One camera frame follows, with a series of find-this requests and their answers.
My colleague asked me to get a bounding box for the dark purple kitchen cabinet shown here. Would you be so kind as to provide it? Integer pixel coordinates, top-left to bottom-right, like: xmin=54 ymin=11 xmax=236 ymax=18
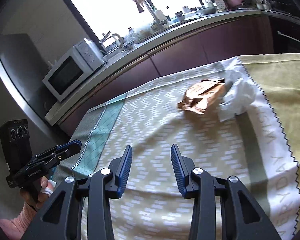
xmin=44 ymin=5 xmax=300 ymax=136

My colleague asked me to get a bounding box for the brown crumpled wrapper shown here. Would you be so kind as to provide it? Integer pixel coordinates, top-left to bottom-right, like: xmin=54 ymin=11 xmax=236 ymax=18
xmin=177 ymin=78 xmax=227 ymax=116

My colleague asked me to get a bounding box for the white polka dot dish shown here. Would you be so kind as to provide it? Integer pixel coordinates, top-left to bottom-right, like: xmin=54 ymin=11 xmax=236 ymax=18
xmin=215 ymin=0 xmax=227 ymax=12

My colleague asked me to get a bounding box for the silver refrigerator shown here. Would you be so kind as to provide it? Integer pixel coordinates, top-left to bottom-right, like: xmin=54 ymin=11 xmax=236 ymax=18
xmin=0 ymin=33 xmax=71 ymax=146

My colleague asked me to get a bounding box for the white electric kettle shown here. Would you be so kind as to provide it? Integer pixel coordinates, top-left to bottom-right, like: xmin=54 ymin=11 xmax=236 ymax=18
xmin=111 ymin=33 xmax=124 ymax=50

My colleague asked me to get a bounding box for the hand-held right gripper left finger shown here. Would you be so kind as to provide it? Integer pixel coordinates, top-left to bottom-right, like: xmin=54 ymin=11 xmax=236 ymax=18
xmin=21 ymin=145 xmax=133 ymax=240

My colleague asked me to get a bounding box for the person's left hand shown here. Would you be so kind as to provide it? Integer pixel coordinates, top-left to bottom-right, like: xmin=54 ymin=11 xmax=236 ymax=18
xmin=20 ymin=176 xmax=57 ymax=209

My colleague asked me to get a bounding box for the crumpled white tissue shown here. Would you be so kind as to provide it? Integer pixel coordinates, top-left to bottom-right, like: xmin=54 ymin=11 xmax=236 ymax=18
xmin=219 ymin=69 xmax=258 ymax=122

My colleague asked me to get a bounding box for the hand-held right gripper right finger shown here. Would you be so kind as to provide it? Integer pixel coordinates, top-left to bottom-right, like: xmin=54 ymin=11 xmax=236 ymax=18
xmin=170 ymin=144 xmax=289 ymax=240

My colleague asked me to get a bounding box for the white soap bottle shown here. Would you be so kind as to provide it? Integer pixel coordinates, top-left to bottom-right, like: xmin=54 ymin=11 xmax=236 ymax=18
xmin=154 ymin=9 xmax=167 ymax=27

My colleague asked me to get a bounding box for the green beige printed tablecloth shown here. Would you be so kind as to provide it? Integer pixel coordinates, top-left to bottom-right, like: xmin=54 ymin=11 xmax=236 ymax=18
xmin=50 ymin=56 xmax=300 ymax=240

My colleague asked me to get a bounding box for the kitchen window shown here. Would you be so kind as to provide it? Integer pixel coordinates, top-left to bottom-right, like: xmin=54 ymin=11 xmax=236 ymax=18
xmin=52 ymin=0 xmax=211 ymax=48

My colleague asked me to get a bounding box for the metal kitchen faucet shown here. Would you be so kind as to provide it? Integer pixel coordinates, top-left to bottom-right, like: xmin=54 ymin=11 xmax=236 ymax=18
xmin=132 ymin=0 xmax=161 ymax=26

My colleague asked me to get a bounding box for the glass pot with lid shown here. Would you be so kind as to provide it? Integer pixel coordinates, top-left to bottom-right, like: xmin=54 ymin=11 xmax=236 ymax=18
xmin=100 ymin=31 xmax=114 ymax=52

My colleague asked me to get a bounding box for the white microwave oven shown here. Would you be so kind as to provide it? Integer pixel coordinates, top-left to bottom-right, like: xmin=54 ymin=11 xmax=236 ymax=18
xmin=42 ymin=39 xmax=107 ymax=103

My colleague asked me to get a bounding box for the person's left forearm pink sleeve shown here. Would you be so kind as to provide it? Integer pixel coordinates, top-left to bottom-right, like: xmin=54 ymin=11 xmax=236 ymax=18
xmin=0 ymin=202 xmax=38 ymax=240

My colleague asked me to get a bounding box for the stainless steel pot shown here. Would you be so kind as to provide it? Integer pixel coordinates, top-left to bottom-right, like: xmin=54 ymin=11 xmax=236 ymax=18
xmin=251 ymin=0 xmax=269 ymax=9

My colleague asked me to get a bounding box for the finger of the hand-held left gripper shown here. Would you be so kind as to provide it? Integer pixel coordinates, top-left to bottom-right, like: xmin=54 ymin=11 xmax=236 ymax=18
xmin=43 ymin=140 xmax=81 ymax=156
xmin=39 ymin=145 xmax=81 ymax=170

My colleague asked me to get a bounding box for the yellow cloth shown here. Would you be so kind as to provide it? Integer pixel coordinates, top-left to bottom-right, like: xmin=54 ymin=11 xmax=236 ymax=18
xmin=236 ymin=53 xmax=300 ymax=230

